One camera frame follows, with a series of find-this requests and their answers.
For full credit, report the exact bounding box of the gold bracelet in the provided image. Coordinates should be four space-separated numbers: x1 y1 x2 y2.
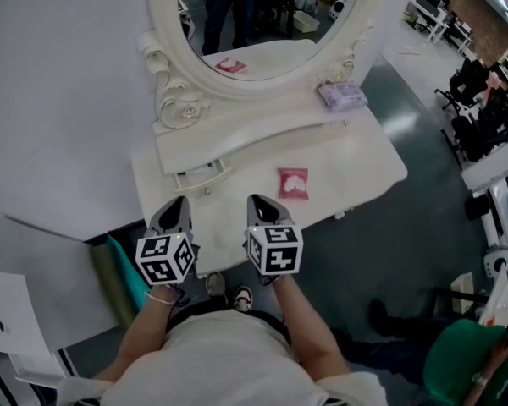
143 289 177 306

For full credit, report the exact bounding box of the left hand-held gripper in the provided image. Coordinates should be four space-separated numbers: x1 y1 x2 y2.
135 195 201 287

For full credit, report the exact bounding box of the person's white shirt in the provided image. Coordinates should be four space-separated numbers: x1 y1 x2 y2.
57 309 390 406

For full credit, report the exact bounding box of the purple wrapped packet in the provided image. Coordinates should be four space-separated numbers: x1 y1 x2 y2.
316 80 369 112

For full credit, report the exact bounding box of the teal rolled mat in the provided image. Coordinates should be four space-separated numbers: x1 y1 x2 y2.
105 233 152 312

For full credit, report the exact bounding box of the person's left shoe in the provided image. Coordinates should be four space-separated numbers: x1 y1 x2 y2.
206 272 228 308

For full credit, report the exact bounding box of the black office chair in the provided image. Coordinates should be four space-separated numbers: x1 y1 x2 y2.
434 57 494 110
442 114 508 163

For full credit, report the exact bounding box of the person's right forearm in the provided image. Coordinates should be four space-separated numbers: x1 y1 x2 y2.
273 275 352 385

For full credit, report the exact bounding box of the oval white-framed mirror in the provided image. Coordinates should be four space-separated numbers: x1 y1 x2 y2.
146 0 384 101

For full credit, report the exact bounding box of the black metal stool frame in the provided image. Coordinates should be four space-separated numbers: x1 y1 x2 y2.
430 285 492 317

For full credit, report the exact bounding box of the white shelf unit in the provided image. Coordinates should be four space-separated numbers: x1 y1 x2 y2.
0 207 122 380

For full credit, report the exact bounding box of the person's shoe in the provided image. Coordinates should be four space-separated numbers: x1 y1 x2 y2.
233 284 254 313
206 272 228 308

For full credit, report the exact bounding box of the olive rolled mat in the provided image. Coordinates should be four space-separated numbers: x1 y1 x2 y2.
88 243 139 325

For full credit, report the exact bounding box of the person's right shoe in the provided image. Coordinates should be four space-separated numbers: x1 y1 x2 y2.
233 284 254 313

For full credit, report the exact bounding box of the person's left forearm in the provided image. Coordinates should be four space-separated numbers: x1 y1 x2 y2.
91 283 184 382

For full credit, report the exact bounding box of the black bin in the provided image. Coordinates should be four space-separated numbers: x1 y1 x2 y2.
464 193 493 222

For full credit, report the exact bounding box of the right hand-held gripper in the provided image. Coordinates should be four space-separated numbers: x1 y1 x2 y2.
245 194 304 286

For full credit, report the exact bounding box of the red pink packet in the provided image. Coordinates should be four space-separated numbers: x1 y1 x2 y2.
277 167 311 201

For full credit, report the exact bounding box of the white dressing table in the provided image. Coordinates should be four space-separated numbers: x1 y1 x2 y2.
130 0 409 278

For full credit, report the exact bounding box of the small white drawer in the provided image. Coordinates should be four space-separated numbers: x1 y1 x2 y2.
171 157 234 195

